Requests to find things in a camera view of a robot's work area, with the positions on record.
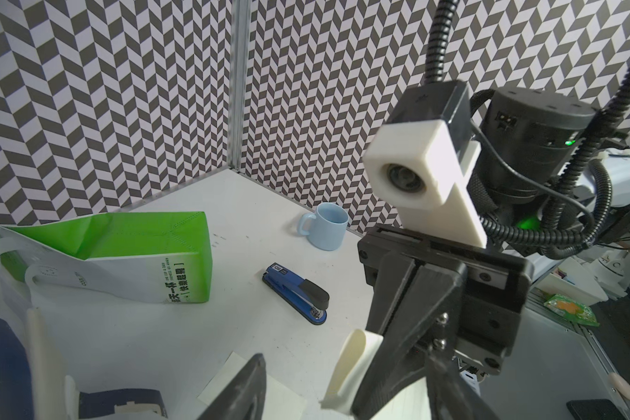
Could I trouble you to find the black phone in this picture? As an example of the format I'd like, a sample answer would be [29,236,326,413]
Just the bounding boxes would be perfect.
[566,399,626,420]

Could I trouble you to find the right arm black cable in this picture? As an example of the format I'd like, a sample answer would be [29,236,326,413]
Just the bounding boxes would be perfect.
[423,0,630,261]

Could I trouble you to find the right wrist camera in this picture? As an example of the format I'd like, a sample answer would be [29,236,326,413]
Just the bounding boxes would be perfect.
[362,80,488,249]

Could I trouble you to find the blue black stapler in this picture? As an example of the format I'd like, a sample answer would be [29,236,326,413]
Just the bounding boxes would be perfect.
[262,263,330,326]

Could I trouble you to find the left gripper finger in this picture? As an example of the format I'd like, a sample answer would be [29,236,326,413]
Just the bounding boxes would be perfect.
[199,353,267,420]

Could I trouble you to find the light blue mug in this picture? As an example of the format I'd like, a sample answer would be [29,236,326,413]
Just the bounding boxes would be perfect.
[297,202,350,251]

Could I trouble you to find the green snack packet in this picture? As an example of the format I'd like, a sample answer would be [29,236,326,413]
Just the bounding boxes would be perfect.
[542,294,600,327]

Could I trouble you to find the cream receipt pile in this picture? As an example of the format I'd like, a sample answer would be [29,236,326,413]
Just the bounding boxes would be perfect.
[199,353,307,419]

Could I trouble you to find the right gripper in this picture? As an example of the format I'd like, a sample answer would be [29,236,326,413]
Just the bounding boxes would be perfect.
[352,225,533,420]

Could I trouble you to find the right blue white bag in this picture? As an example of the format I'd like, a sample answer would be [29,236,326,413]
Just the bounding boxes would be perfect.
[0,310,168,419]

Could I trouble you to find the green white bag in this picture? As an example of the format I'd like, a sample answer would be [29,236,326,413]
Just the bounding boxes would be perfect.
[0,212,213,306]

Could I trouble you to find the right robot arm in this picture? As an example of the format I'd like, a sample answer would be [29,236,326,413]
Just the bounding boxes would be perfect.
[351,80,597,419]

